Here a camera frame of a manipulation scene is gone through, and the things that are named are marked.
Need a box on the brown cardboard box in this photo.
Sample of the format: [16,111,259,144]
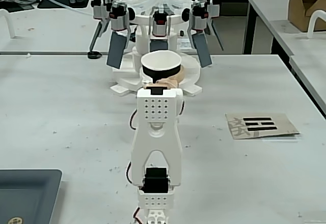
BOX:
[288,0,326,33]

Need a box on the grey dispenser head with paddle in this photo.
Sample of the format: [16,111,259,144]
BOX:
[149,7,171,53]
[106,0,131,70]
[88,0,111,53]
[188,1,213,69]
[203,0,225,52]

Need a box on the printed cardboard sheet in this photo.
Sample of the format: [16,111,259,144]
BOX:
[225,112,302,141]

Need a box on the dark blue tray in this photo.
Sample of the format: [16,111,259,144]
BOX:
[0,168,63,224]

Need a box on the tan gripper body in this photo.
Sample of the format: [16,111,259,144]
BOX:
[146,79,180,90]

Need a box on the white round machine base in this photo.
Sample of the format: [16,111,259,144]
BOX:
[110,12,203,98]

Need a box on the white bent pipe handle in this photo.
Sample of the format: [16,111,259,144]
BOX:
[0,8,16,39]
[306,10,326,40]

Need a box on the black table leg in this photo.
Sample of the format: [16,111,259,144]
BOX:
[243,2,256,55]

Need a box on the small printed label card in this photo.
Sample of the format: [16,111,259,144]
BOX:
[177,38,193,50]

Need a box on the white paper cup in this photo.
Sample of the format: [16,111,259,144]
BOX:
[140,50,182,85]

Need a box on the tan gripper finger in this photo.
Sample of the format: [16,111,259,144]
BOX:
[168,65,186,85]

